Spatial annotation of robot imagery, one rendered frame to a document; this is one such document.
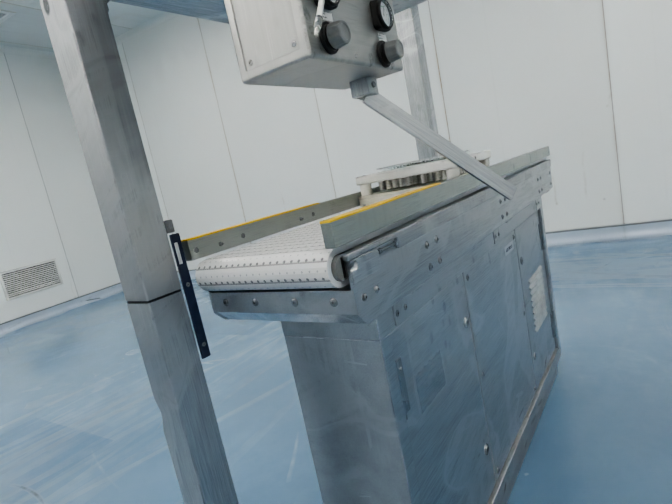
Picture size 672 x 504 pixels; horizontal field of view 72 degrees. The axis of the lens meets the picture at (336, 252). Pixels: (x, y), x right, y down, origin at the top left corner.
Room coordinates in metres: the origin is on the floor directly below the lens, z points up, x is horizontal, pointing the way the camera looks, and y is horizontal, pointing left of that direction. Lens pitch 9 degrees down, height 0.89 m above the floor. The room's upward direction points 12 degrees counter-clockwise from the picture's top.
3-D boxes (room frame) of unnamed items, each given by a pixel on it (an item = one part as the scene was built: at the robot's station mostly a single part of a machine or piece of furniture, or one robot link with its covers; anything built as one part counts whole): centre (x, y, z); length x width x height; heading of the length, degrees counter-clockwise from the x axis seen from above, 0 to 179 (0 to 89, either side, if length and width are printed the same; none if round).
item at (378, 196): (1.11, -0.25, 0.82); 0.24 x 0.24 x 0.02; 53
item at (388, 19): (0.63, -0.12, 1.08); 0.04 x 0.01 x 0.04; 143
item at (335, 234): (1.07, -0.39, 0.82); 1.32 x 0.02 x 0.03; 143
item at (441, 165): (1.11, -0.25, 0.87); 0.25 x 0.24 x 0.02; 53
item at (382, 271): (1.16, -0.29, 0.75); 1.30 x 0.29 x 0.10; 143
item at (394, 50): (0.62, -0.12, 1.04); 0.03 x 0.03 x 0.04; 53
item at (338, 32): (0.53, -0.05, 1.04); 0.03 x 0.02 x 0.04; 143
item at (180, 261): (0.69, 0.23, 0.75); 0.02 x 0.01 x 0.20; 143
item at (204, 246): (1.23, -0.17, 0.82); 1.32 x 0.02 x 0.03; 143
